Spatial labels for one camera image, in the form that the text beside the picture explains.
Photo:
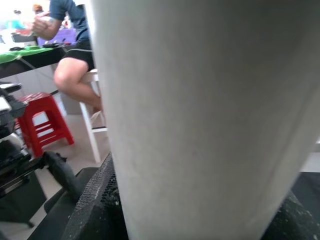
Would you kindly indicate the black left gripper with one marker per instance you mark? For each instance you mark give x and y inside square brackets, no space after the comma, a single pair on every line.
[15,162]

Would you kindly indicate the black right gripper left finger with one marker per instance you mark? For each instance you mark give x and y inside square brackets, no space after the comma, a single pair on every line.
[95,212]

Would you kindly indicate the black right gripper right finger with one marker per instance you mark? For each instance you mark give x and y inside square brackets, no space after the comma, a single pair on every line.
[297,225]

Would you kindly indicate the white plastic table leg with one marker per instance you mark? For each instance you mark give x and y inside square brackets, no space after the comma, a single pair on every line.
[200,100]

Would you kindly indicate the black table cloth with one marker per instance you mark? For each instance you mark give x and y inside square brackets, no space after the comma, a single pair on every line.
[308,185]

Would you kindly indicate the red plastic stool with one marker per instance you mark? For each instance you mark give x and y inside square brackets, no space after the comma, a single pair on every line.
[57,120]

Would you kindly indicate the white wooden bar stool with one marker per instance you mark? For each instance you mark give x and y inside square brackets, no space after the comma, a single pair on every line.
[87,120]

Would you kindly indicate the seated person blue shirt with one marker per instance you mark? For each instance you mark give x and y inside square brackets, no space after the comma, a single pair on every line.
[72,80]

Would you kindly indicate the black top table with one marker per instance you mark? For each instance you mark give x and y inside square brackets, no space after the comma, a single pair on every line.
[37,60]

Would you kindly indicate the green cloth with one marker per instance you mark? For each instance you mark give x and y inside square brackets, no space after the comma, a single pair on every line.
[10,56]

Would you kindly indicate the purple box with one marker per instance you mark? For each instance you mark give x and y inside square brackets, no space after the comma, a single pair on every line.
[66,35]

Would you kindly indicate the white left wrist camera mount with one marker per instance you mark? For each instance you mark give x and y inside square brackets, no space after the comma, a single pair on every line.
[3,105]

